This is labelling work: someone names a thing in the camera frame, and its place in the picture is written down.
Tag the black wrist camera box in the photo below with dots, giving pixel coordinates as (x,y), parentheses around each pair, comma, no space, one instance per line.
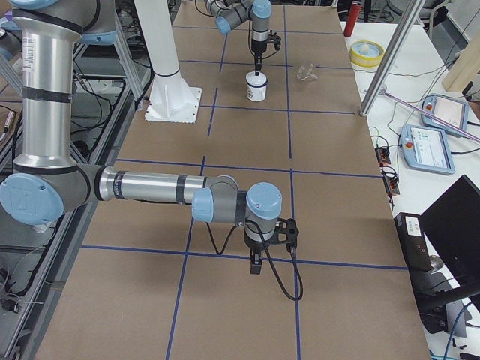
(275,40)

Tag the yellow tape roll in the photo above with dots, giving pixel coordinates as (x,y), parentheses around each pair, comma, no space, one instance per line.
(363,61)

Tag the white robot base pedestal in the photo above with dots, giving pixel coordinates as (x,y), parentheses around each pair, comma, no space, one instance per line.
(171,99)

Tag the black monitor on stand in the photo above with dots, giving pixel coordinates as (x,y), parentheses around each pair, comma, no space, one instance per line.
(451,225)

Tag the far teach pendant tablet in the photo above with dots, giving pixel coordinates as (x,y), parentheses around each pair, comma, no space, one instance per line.
(455,112)

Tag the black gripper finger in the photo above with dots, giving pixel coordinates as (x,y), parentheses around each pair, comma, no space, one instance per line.
(256,65)
(259,64)

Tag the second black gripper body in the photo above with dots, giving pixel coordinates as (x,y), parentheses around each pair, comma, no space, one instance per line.
(255,247)

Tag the near teach pendant tablet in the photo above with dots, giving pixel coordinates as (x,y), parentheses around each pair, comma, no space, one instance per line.
(426,149)

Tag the white round cup lid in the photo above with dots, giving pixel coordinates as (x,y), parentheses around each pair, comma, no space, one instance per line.
(256,79)

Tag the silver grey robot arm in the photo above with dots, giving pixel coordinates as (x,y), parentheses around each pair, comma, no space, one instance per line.
(231,14)

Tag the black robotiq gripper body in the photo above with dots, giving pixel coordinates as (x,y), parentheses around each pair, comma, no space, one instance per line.
(258,48)

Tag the black computer box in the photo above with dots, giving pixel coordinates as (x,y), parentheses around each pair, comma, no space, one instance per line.
(412,242)

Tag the teach pendant tablet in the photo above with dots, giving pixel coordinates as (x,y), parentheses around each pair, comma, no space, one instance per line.
(455,112)
(426,149)

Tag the aluminium frame post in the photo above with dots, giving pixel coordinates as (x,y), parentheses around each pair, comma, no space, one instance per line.
(394,47)

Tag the white enamel cup blue rim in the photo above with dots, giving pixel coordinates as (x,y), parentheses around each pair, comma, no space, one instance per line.
(256,94)

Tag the red cylinder tube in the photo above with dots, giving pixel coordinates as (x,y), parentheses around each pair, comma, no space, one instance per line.
(353,15)

